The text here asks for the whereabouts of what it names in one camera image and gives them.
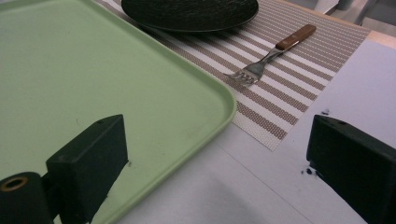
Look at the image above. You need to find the beige striped woven placemat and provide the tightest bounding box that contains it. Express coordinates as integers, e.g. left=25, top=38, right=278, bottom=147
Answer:
left=93, top=0, right=372, bottom=152

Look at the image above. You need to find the light green plastic tray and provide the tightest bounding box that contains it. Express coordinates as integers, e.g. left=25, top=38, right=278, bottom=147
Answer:
left=0, top=0, right=238, bottom=224

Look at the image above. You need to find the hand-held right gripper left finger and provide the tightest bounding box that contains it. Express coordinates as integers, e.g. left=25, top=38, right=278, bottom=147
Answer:
left=45, top=114, right=129, bottom=224

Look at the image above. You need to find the black textured plate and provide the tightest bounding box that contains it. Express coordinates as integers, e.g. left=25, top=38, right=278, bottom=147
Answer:
left=120, top=0, right=260, bottom=34

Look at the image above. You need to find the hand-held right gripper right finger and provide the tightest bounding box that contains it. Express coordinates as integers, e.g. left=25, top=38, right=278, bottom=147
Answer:
left=305, top=114, right=396, bottom=224

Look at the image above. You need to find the fork with wooden handle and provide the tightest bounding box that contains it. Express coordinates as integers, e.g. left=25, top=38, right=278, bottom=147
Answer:
left=223, top=23, right=318, bottom=88

